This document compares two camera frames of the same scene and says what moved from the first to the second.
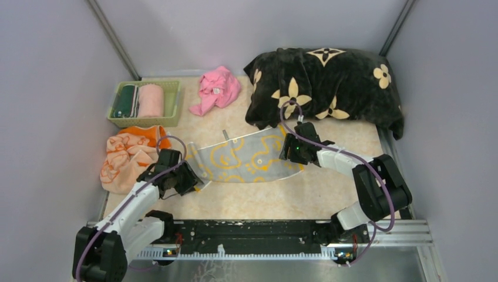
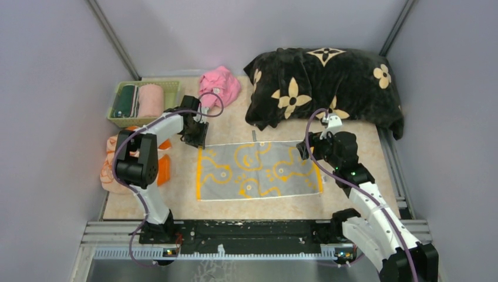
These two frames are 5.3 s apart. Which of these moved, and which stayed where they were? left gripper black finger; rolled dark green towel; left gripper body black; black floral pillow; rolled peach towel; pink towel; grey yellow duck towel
Moved: left gripper black finger; grey yellow duck towel; left gripper body black
Stayed: rolled peach towel; black floral pillow; rolled dark green towel; pink towel
